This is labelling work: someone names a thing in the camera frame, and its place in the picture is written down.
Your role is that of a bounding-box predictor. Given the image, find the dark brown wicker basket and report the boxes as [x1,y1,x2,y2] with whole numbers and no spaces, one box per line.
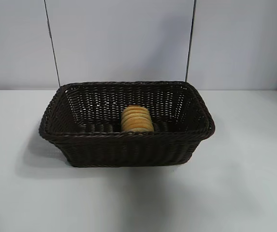
[38,81,216,168]

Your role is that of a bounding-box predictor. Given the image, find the long striped bread roll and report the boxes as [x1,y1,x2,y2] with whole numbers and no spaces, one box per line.
[120,105,154,132]

